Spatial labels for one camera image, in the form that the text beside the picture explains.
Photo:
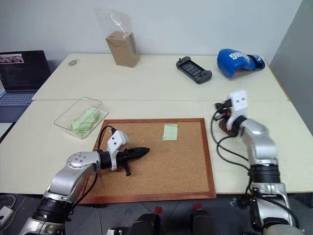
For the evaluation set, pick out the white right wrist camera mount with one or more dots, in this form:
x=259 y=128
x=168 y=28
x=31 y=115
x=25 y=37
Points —
x=238 y=104

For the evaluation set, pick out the green cloth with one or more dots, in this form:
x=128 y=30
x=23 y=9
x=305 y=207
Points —
x=85 y=120

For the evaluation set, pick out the dark rounded shape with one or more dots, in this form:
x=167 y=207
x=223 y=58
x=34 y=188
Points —
x=201 y=221
x=146 y=224

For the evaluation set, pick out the clear plastic bag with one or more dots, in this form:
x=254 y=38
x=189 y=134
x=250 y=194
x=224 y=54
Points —
x=115 y=19

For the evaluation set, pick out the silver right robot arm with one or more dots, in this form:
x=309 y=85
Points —
x=261 y=151

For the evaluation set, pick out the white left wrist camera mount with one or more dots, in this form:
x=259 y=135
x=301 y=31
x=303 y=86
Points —
x=115 y=142

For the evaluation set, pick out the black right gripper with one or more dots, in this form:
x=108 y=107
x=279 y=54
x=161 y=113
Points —
x=227 y=107

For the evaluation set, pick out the clear plastic box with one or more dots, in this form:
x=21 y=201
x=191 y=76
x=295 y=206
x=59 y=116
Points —
x=66 y=122

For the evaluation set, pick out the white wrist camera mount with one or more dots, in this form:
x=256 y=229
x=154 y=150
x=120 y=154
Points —
x=238 y=104
x=115 y=142

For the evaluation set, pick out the white power adapter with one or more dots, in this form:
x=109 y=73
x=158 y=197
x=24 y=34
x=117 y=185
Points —
x=5 y=214

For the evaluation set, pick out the dark handheld game console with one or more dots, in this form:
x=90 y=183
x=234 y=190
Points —
x=193 y=69

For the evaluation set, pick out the red square marker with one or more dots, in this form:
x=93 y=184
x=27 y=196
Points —
x=197 y=206
x=158 y=209

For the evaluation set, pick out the flat green sticky note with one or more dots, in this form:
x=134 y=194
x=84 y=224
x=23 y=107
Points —
x=170 y=133

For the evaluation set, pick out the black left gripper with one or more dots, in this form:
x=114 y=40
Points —
x=121 y=159

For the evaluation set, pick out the brown cardboard box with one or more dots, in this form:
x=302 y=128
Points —
x=123 y=52

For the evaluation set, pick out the open laptop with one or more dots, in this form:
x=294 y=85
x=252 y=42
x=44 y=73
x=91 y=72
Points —
x=22 y=73

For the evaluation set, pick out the wood framed cork board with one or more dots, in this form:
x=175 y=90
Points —
x=151 y=166

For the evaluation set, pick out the small dark brown tray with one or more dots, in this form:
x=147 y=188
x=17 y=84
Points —
x=224 y=127

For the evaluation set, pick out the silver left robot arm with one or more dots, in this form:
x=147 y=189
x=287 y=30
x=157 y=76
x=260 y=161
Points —
x=73 y=171

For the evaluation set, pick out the blue boxing glove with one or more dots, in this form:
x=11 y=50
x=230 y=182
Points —
x=232 y=63

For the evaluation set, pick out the small grey oval object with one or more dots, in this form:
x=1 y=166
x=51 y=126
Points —
x=73 y=62

